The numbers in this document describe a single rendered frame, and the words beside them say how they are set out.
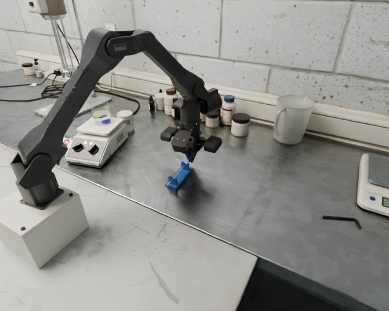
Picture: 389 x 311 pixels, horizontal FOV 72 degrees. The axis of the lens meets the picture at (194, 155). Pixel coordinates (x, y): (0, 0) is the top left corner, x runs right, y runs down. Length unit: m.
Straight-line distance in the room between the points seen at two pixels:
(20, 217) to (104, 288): 0.22
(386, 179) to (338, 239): 0.26
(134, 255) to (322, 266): 0.40
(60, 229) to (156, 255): 0.22
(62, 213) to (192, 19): 0.91
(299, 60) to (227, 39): 0.30
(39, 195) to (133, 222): 0.22
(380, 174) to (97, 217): 0.78
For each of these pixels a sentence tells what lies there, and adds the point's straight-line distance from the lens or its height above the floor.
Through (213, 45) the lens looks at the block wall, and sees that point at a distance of 1.21.
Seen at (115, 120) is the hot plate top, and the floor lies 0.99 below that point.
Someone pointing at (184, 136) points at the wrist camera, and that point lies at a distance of 0.76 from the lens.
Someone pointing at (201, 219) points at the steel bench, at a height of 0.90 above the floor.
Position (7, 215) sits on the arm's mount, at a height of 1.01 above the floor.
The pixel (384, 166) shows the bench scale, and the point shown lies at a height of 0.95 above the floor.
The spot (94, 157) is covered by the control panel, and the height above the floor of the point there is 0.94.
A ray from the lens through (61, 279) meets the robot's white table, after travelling 0.65.
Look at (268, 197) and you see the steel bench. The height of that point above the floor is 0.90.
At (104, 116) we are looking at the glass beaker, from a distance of 0.96.
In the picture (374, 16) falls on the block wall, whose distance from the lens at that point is 1.07.
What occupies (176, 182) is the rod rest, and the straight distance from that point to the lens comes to 0.77.
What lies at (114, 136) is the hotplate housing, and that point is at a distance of 0.94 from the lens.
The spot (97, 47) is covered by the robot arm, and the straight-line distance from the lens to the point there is 0.57.
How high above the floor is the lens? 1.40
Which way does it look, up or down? 33 degrees down
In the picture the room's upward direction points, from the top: straight up
